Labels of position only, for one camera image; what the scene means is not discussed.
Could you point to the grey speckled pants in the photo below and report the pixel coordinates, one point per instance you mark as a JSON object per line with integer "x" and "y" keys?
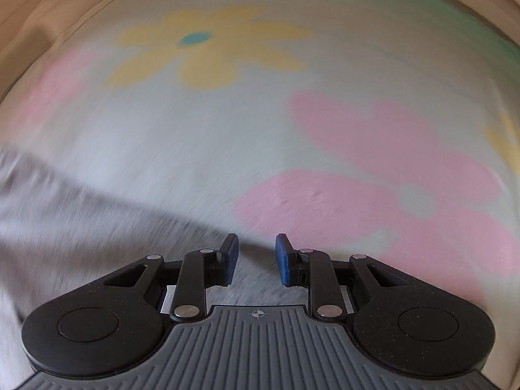
{"x": 57, "y": 235}

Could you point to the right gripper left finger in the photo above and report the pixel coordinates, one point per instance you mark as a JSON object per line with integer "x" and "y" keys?
{"x": 113, "y": 323}

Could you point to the floral bed blanket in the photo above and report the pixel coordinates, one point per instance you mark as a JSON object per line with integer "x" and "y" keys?
{"x": 384, "y": 127}

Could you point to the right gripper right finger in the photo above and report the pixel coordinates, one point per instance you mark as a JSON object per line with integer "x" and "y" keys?
{"x": 399, "y": 321}

